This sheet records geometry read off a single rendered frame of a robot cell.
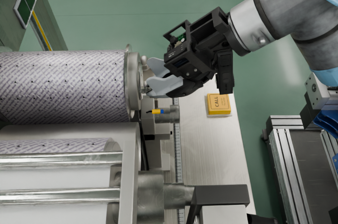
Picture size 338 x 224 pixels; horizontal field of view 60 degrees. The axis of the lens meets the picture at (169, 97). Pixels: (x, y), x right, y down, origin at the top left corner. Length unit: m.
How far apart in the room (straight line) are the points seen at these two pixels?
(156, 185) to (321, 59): 0.29
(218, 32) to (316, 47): 0.14
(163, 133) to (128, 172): 0.38
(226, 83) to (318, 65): 0.15
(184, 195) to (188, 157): 0.51
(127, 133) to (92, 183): 0.26
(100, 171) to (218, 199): 0.12
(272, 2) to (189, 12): 2.28
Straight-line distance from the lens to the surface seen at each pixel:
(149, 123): 0.61
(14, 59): 0.61
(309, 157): 1.80
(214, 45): 0.47
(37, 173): 0.32
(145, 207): 0.36
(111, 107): 0.56
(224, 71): 0.51
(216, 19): 0.44
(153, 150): 0.75
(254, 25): 0.44
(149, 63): 0.54
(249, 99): 2.14
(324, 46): 0.47
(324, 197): 1.75
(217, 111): 0.94
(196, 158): 0.88
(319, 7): 0.43
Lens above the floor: 1.71
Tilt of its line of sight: 56 degrees down
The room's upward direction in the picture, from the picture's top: straight up
